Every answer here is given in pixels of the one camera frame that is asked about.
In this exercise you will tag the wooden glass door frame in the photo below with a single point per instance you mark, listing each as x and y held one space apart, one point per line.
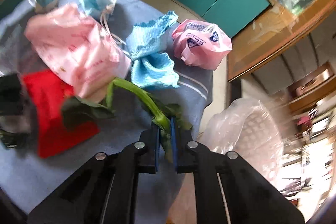
274 31

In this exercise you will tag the red plastic bag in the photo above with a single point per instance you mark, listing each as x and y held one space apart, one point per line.
48 92

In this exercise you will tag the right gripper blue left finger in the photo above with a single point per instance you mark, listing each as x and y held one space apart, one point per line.
148 162

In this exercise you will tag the large pink printed bag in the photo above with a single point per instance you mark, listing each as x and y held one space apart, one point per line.
78 50

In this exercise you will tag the light blue cloth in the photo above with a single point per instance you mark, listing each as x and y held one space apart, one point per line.
146 46

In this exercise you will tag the pink tissue pack wrapper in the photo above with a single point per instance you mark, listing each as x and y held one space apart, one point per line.
200 44

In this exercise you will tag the blue striped seat cloth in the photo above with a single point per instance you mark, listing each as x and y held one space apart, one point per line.
27 179

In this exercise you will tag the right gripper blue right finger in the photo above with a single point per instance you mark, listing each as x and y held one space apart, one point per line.
183 161

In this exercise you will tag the dark green foil bag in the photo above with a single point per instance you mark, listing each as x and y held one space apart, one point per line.
15 112

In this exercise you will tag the white plastic trash basket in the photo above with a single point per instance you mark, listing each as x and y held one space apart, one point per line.
247 128

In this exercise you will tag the green vegetable leaves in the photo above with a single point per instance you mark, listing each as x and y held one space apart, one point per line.
124 98

